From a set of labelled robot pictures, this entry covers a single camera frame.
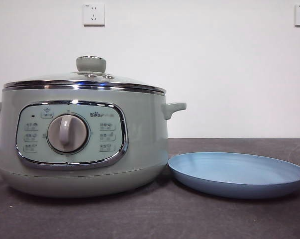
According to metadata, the glass lid with green knob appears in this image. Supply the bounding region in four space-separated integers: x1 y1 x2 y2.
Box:
3 56 167 95

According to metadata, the pale green electric steamer pot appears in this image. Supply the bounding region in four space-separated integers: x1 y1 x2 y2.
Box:
0 86 187 199

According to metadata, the blue round plate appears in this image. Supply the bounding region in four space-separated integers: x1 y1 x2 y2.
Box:
167 151 300 200

